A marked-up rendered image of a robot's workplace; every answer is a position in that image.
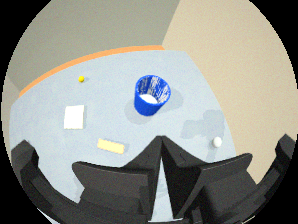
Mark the white flat block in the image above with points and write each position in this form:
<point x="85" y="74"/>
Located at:
<point x="74" y="117"/>

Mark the blue cup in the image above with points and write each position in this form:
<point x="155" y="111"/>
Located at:
<point x="150" y="95"/>

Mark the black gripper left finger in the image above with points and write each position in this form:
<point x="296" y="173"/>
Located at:
<point x="138" y="179"/>

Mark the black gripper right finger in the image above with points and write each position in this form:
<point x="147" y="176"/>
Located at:
<point x="185" y="174"/>

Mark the tan flat bar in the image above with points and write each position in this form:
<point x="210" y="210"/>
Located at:
<point x="112" y="147"/>

